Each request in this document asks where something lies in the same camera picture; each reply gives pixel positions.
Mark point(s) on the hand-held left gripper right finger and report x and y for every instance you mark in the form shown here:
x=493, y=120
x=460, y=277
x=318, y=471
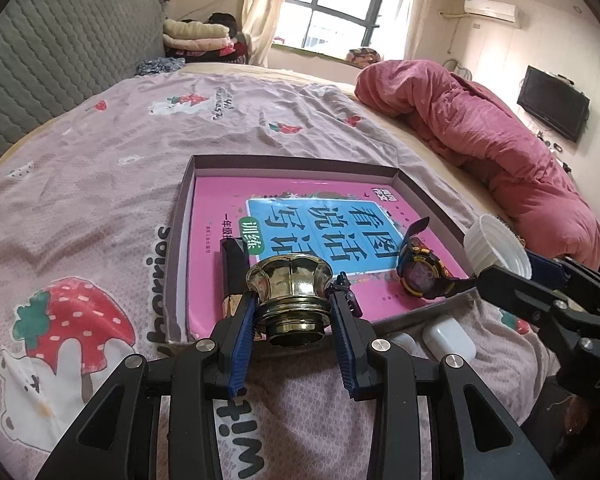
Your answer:
x=345, y=347

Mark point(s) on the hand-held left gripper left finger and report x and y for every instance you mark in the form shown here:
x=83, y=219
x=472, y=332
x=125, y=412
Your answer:
x=242, y=345

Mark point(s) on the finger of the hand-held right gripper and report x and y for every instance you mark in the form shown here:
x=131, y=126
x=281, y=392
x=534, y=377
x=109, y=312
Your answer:
x=525, y=295
x=545, y=266

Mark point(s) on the white ribbed cap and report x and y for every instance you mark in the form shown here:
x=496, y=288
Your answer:
x=495, y=242

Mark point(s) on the gold bottle cap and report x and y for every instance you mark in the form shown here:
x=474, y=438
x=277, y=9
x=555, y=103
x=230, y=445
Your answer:
x=287, y=285

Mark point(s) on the black and yellow wristwatch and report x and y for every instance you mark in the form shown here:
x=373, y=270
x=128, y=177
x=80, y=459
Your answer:
x=420, y=272

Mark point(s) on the shallow purple cardboard box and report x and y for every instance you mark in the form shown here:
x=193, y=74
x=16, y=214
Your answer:
x=290, y=166

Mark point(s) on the small white bottle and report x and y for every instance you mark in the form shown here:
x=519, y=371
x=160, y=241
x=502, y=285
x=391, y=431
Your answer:
x=404, y=342

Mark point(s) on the white earbuds case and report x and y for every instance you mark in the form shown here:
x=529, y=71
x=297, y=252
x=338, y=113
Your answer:
x=447, y=337

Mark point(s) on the pink and blue book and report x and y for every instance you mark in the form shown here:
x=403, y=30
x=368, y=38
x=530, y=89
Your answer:
x=217, y=205

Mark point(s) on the pink comforter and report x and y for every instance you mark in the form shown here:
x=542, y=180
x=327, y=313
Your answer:
x=480, y=125

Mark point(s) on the pink strawberry printed bedsheet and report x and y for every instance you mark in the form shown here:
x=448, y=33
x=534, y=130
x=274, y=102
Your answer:
x=105, y=185

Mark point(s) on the white air conditioner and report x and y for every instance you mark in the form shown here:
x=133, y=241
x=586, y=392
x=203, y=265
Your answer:
x=492, y=8

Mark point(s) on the patterned bag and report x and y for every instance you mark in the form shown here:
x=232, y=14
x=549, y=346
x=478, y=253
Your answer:
x=362, y=55

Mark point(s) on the cream curtain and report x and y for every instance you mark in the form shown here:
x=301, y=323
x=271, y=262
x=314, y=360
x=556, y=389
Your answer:
x=420, y=10
x=275, y=10

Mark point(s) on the dark patterned cloth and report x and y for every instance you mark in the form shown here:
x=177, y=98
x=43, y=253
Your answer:
x=160, y=65

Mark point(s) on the pink folded blanket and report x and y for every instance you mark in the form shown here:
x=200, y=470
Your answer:
x=200, y=45

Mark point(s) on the beige folded blanket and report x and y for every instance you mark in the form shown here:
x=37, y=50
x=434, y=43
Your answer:
x=195, y=29

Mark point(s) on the black folded garment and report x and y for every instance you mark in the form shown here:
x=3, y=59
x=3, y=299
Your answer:
x=222, y=21

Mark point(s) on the black framed window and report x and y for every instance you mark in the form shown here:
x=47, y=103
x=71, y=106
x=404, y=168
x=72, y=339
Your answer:
x=345, y=5

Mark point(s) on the grey quilted headboard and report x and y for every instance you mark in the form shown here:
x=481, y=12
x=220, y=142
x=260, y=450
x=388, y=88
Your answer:
x=55, y=50

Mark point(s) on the black wall television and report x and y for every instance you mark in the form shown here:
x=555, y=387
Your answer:
x=552, y=102

